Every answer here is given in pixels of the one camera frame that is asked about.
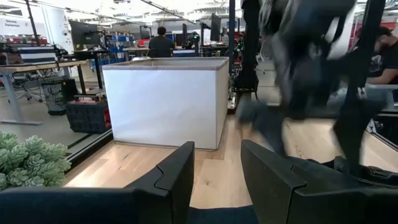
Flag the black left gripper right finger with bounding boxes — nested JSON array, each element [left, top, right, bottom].
[[241, 139, 368, 224]]

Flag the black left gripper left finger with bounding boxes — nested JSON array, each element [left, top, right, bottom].
[[124, 141, 196, 224]]

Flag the black garment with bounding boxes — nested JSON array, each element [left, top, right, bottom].
[[332, 46, 388, 175]]

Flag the dark grey shirt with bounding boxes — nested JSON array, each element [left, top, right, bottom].
[[238, 0, 358, 156]]

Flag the black monitor on arm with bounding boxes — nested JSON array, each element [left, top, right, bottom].
[[210, 12, 222, 43]]

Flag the dark blue denim garment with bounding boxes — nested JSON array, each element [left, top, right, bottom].
[[188, 205, 259, 224]]

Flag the white fabric storage bin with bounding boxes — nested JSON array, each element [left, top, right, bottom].
[[101, 57, 230, 151]]

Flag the dark jeans with stitching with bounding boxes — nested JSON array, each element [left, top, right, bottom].
[[323, 155, 398, 189]]

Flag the black red crate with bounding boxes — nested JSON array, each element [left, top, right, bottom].
[[65, 95, 112, 134]]

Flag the person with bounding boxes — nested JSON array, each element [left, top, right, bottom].
[[326, 26, 398, 110], [147, 26, 176, 58]]

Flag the black computer tower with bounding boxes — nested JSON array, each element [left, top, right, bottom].
[[60, 78, 78, 102]]

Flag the mesh waste bin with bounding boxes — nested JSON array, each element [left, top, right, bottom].
[[42, 81, 68, 116]]

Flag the green succulent plant in pot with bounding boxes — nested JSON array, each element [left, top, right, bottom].
[[0, 131, 72, 190]]

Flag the large black monitor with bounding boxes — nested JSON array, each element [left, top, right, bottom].
[[68, 20, 102, 50]]

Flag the wooden top desk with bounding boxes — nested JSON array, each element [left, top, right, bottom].
[[0, 60, 88, 125]]

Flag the navy white striped box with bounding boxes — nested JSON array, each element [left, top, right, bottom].
[[18, 45, 58, 65]]

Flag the black stand pole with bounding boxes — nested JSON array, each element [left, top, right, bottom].
[[24, 0, 41, 47]]

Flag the black rig frame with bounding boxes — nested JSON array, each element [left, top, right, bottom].
[[67, 0, 398, 169]]

